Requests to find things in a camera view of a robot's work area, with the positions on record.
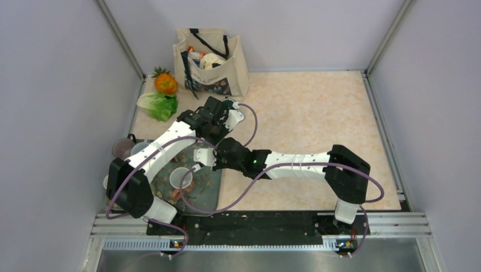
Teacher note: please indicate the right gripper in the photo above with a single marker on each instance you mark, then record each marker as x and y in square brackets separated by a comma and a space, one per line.
[219, 166]

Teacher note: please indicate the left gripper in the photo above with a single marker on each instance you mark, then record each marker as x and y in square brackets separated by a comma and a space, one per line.
[224, 131]

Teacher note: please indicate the pink mug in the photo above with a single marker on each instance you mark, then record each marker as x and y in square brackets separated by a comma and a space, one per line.
[181, 179]

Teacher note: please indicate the blue grey textured mug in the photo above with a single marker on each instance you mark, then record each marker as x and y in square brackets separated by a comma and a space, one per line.
[138, 148]

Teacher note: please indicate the purple mug black handle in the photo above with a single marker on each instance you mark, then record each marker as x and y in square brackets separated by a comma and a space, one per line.
[123, 147]

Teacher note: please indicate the dark green mug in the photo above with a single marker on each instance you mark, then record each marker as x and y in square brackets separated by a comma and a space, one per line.
[230, 103]

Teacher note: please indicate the white printed text mug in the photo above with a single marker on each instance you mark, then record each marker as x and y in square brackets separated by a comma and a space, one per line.
[105, 182]

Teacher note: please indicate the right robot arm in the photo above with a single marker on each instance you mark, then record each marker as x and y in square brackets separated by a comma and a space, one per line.
[344, 171]

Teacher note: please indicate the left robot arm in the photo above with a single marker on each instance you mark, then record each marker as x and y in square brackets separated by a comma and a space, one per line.
[128, 181]

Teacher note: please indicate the green toy lettuce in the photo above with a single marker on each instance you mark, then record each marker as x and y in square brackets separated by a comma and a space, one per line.
[158, 106]

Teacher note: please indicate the teal floral tray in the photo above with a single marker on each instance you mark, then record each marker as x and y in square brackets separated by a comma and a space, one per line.
[206, 183]

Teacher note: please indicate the orange toy pineapple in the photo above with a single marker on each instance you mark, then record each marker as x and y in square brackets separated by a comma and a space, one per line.
[164, 82]

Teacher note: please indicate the canvas tote bag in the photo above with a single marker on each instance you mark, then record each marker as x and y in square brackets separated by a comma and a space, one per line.
[208, 60]

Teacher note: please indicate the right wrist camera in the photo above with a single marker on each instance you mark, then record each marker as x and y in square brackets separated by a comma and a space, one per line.
[204, 158]

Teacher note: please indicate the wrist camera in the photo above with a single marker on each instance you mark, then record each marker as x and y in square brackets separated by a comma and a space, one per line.
[204, 158]
[234, 118]

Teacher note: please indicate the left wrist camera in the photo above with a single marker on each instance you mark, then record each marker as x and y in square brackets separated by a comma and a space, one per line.
[234, 118]

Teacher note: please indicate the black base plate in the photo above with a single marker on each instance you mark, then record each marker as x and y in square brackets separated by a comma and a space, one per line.
[249, 228]

